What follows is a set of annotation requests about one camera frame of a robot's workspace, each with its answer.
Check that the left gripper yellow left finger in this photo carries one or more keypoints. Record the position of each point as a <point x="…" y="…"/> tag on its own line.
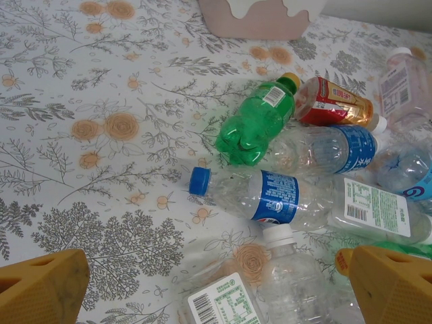
<point x="40" y="290"/>

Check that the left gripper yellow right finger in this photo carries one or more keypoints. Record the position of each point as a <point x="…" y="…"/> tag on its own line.
<point x="395" y="290"/>

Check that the clear bottle white green label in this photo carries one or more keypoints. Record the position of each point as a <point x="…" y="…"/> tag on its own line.
<point x="219" y="300"/>
<point x="374" y="206"/>

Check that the clear unlabelled bottle white cap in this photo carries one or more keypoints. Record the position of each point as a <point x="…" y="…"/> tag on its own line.
<point x="290" y="280"/>

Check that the clear bottle light blue label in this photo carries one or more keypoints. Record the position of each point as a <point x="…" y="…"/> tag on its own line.
<point x="405" y="168"/>

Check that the clear bottle Pepsi label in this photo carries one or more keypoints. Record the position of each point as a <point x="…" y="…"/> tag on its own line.
<point x="276" y="199"/>

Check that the red gold label bottle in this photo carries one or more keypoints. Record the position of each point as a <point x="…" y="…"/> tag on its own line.
<point x="334" y="101"/>

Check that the small green bottle yellow cap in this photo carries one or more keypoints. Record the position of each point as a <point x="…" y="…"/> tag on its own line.
<point x="253" y="125"/>

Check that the clear bottle dark blue label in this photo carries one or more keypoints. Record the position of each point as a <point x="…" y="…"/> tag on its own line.
<point x="354" y="148"/>

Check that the pink white tissue box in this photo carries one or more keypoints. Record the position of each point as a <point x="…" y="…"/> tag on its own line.
<point x="256" y="20"/>

